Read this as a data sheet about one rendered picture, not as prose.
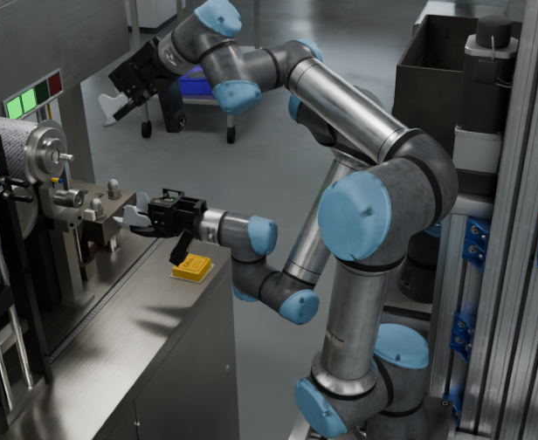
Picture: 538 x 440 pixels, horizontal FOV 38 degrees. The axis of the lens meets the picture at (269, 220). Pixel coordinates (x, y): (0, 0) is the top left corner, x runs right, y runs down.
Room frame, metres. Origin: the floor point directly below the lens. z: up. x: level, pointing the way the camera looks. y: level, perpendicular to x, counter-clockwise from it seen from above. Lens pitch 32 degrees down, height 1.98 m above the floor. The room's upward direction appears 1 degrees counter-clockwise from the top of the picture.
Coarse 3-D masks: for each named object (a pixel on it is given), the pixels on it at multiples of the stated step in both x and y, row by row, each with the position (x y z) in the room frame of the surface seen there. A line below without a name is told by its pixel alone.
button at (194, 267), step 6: (186, 258) 1.55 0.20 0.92; (192, 258) 1.55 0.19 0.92; (198, 258) 1.55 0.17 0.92; (204, 258) 1.55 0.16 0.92; (180, 264) 1.53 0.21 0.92; (186, 264) 1.53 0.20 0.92; (192, 264) 1.53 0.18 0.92; (198, 264) 1.53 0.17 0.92; (204, 264) 1.53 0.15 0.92; (210, 264) 1.55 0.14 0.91; (174, 270) 1.51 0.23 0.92; (180, 270) 1.51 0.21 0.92; (186, 270) 1.50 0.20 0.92; (192, 270) 1.50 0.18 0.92; (198, 270) 1.50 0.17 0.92; (204, 270) 1.52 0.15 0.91; (180, 276) 1.51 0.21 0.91; (186, 276) 1.50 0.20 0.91; (192, 276) 1.49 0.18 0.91; (198, 276) 1.49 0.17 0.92
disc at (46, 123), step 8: (48, 120) 1.49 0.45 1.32; (40, 128) 1.47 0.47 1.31; (56, 128) 1.51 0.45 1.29; (32, 136) 1.44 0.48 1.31; (64, 136) 1.53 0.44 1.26; (24, 152) 1.41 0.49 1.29; (24, 160) 1.41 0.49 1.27; (24, 168) 1.40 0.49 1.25; (32, 176) 1.42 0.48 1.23; (32, 184) 1.41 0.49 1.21; (40, 184) 1.44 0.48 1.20
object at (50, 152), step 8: (48, 144) 1.45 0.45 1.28; (56, 144) 1.47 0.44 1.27; (40, 152) 1.44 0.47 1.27; (48, 152) 1.45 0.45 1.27; (56, 152) 1.47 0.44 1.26; (64, 152) 1.49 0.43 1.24; (40, 160) 1.43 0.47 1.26; (48, 160) 1.44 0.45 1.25; (56, 160) 1.47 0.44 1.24; (48, 168) 1.44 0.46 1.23; (56, 168) 1.46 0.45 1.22
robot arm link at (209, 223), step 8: (208, 216) 1.38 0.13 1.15; (216, 216) 1.38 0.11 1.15; (200, 224) 1.38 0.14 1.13; (208, 224) 1.37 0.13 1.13; (216, 224) 1.36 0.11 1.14; (200, 232) 1.37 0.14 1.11; (208, 232) 1.36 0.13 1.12; (216, 232) 1.36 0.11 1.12; (208, 240) 1.36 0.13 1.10; (216, 240) 1.36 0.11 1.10
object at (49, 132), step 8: (48, 128) 1.48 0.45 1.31; (40, 136) 1.45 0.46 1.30; (48, 136) 1.47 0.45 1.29; (56, 136) 1.49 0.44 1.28; (32, 144) 1.43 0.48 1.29; (40, 144) 1.44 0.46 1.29; (64, 144) 1.51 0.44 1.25; (32, 152) 1.42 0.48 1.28; (32, 160) 1.42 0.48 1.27; (32, 168) 1.42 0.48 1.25; (40, 168) 1.43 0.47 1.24; (40, 176) 1.43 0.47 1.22; (48, 176) 1.45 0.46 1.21; (56, 176) 1.47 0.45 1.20
